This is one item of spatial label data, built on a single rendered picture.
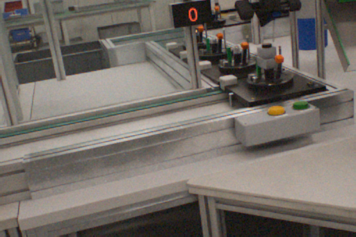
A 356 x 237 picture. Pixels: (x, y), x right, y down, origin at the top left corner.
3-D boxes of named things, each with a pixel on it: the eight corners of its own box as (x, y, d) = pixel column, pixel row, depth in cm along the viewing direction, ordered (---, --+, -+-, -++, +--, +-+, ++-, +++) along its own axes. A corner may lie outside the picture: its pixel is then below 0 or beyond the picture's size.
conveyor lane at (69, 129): (327, 121, 137) (326, 89, 134) (33, 189, 118) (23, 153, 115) (282, 96, 163) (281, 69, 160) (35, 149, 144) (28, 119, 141)
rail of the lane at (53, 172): (354, 124, 133) (354, 87, 129) (32, 200, 112) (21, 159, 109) (343, 118, 138) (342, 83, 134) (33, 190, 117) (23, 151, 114)
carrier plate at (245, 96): (326, 92, 134) (326, 85, 134) (249, 109, 129) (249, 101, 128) (287, 75, 156) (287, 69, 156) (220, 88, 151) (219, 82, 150)
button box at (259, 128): (320, 130, 121) (319, 107, 120) (245, 147, 117) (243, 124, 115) (306, 121, 128) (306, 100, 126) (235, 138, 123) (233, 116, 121)
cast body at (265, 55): (279, 67, 138) (278, 44, 136) (265, 69, 137) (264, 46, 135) (267, 62, 146) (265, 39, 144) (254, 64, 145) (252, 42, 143)
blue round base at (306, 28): (334, 46, 228) (333, 15, 223) (305, 51, 224) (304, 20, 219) (317, 42, 242) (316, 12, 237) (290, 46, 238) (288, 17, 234)
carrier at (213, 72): (285, 74, 158) (283, 37, 154) (218, 87, 152) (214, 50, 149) (256, 61, 180) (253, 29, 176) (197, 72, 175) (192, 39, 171)
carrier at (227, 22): (240, 26, 264) (239, 3, 260) (200, 33, 259) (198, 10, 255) (226, 21, 287) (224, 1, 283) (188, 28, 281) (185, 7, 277)
